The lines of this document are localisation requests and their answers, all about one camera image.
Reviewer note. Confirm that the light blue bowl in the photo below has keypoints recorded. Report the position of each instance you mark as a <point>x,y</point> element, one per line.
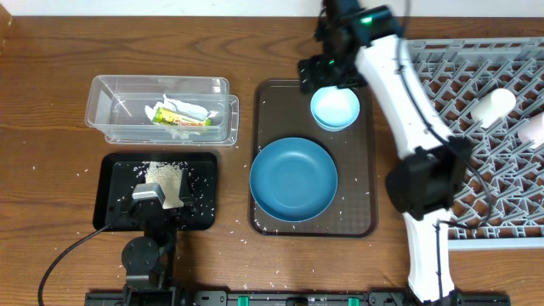
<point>334,109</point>

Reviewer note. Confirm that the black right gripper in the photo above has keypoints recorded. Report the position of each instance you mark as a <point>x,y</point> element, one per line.
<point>316,66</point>

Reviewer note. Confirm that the pile of white rice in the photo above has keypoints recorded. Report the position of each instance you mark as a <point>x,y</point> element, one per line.
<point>169,177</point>

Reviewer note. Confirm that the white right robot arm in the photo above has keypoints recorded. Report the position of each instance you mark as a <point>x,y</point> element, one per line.
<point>364,46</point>

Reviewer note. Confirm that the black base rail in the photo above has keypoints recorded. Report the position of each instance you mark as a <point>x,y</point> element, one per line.
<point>219,298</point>

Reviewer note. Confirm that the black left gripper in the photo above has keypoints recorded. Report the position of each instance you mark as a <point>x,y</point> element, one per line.
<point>138,211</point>

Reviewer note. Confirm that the white plastic cup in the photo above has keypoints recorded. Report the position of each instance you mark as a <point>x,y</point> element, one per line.
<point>493,106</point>

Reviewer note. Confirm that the black plastic bin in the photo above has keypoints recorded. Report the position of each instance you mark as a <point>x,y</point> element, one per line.
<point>120,173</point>

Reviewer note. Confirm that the dark brown serving tray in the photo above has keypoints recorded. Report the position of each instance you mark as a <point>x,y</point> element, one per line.
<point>282,111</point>

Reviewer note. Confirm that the clear plastic container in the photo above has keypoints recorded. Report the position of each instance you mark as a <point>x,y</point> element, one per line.
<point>112,98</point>

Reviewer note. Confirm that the pink plastic cup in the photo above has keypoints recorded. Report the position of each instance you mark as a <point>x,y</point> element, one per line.
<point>533,131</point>

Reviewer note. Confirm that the grey dishwasher rack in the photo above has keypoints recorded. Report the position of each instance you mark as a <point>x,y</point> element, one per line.
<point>456,74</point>

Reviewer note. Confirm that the dark blue plate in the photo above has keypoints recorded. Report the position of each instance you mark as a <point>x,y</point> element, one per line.
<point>293,179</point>

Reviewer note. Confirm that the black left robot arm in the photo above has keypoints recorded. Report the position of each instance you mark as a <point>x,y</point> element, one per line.
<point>148,259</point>

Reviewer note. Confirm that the green yellow snack wrapper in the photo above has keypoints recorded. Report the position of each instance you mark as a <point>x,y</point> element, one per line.
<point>168,117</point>

